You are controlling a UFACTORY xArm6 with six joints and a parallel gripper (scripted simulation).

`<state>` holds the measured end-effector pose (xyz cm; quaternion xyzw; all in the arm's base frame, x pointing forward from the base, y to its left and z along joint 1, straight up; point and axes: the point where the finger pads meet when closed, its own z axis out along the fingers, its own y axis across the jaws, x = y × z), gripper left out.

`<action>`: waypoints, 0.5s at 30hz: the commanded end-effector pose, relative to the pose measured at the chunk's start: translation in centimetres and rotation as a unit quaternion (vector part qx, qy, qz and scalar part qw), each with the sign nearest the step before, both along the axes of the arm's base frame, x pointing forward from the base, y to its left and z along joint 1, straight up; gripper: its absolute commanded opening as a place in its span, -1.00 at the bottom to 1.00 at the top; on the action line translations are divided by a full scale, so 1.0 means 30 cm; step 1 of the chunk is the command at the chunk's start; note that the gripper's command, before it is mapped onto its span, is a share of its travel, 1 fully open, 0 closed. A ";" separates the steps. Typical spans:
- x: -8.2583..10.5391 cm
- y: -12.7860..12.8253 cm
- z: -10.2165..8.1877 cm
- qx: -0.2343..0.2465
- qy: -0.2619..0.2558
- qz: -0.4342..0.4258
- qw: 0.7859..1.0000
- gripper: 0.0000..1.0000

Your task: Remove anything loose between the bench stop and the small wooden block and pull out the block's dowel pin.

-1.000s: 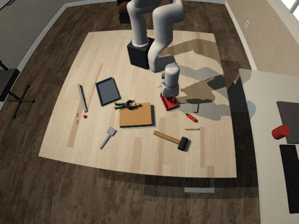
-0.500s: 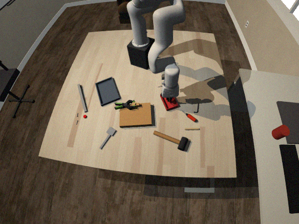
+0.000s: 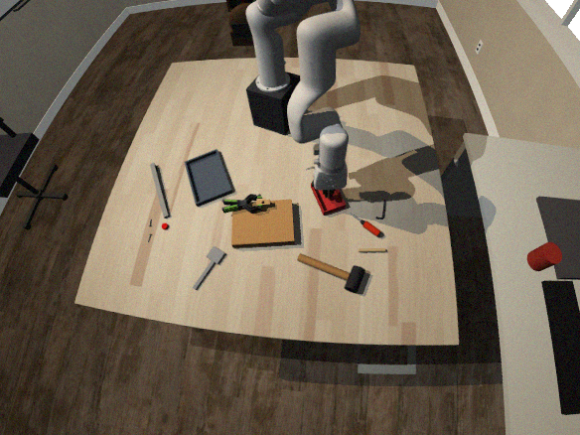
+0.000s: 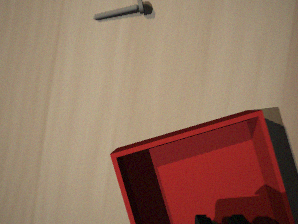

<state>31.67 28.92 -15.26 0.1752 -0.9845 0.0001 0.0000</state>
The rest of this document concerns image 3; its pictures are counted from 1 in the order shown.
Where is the red rectangular tray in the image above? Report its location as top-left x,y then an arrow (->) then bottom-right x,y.
311,184 -> 346,216

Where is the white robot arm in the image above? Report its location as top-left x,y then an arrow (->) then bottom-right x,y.
246,0 -> 361,174

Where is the black rubber mallet with wooden handle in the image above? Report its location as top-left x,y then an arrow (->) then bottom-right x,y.
297,253 -> 365,293

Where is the tan wooden board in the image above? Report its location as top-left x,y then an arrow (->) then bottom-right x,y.
231,199 -> 295,248

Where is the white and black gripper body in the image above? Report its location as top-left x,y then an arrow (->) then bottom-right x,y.
314,162 -> 348,191

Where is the grey flat bar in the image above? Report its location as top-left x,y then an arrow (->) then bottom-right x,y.
150,163 -> 169,218

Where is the red-handled screwdriver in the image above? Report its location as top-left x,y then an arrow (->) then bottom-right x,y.
350,213 -> 381,236

